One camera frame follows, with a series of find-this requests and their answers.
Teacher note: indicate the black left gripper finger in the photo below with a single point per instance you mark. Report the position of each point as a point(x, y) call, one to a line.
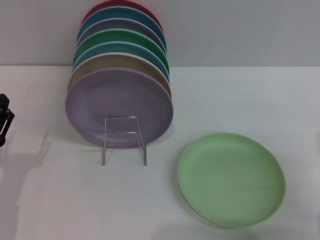
point(7, 120)

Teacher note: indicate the light green plate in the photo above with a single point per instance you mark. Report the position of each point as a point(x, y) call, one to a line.
point(230, 180)

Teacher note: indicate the lilac plate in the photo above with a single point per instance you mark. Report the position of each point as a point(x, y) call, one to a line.
point(100, 105)

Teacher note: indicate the beige plate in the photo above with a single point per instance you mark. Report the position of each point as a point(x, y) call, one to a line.
point(112, 61)

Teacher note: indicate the light blue plate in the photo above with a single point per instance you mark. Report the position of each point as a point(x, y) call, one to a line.
point(112, 48)

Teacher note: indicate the dark green plate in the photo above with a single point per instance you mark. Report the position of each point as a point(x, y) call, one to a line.
point(117, 36)

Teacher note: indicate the clear acrylic plate rack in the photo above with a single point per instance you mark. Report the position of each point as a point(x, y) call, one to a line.
point(143, 154)

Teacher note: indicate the grey purple plate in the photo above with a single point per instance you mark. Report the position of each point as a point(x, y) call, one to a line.
point(117, 24)

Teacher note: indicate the teal plate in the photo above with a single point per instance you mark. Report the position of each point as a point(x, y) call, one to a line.
point(120, 13)

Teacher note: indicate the crimson red plate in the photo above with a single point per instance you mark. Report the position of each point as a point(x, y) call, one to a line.
point(110, 3)

